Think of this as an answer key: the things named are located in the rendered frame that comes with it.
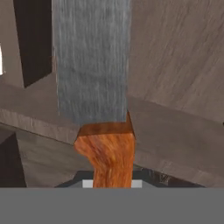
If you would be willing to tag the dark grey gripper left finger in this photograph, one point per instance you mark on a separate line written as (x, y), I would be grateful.
(83, 178)

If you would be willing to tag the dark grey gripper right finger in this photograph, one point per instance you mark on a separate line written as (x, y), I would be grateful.
(145, 178)

